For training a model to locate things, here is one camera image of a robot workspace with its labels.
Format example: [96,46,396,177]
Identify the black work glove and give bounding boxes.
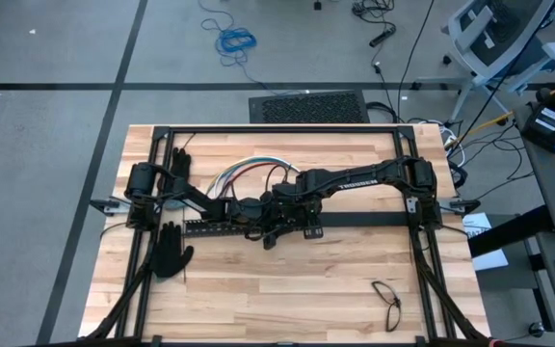
[164,147,194,211]
[150,221,196,280]

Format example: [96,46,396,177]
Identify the grey mesh office chair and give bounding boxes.
[414,0,555,124]

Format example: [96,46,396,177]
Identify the black aluminium table frame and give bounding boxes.
[78,122,500,347]

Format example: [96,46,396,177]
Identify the black-framed eyeglasses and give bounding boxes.
[370,280,403,334]

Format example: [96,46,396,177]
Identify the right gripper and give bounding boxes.
[272,181,325,241]

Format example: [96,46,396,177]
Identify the black floor cable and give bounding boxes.
[396,0,436,113]

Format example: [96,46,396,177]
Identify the black slotted cable duct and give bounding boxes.
[182,219,307,239]

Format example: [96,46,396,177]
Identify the black device blue light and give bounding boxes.
[519,102,555,155]

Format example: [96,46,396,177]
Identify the black clamp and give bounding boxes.
[447,196,482,217]
[89,198,132,216]

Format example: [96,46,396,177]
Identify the black duct cover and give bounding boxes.
[319,211,410,228]

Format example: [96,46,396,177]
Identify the black desk crossbar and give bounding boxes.
[467,204,555,259]

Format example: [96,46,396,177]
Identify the black chair caster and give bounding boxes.
[526,320,547,339]

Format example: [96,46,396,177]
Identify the black perforated computer case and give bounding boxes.
[247,89,372,125]

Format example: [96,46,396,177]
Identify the yellow cable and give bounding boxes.
[458,111,517,144]

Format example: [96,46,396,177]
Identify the grey metal bracket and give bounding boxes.
[404,195,422,217]

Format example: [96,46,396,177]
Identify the white paper sheet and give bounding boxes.
[462,211,510,273]

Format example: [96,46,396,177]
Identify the black power strip cable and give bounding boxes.
[351,0,399,49]

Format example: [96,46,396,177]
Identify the blue cable coil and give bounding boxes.
[197,0,259,68]

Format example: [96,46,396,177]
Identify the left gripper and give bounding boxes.
[225,190,279,252]

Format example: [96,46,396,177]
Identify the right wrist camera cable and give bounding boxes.
[263,164,291,194]

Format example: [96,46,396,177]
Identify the multicolour wire bundle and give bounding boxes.
[203,154,303,199]

